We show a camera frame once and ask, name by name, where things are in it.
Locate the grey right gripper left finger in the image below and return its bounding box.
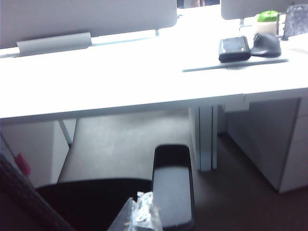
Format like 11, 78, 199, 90
107, 197, 136, 231

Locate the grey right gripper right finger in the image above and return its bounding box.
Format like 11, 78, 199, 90
132, 191, 162, 231

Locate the black mesh office chair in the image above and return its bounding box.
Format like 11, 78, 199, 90
0, 143, 196, 231

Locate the white desk leg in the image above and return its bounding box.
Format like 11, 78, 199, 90
189, 105, 219, 172

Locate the pink tag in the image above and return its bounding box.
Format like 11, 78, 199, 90
14, 153, 32, 177

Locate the white side cabinet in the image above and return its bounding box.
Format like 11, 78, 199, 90
225, 96, 308, 194

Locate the grey mouse pad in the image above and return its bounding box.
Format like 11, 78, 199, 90
182, 58, 289, 73

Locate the wide white desk divider panel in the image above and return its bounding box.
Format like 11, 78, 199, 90
0, 0, 178, 50

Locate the black computer mouse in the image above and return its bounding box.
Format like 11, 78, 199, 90
250, 33, 282, 58

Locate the cream cup with green lid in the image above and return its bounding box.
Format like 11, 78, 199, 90
251, 10, 287, 37

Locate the grey metal panel bracket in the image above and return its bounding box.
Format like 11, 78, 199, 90
16, 31, 93, 56

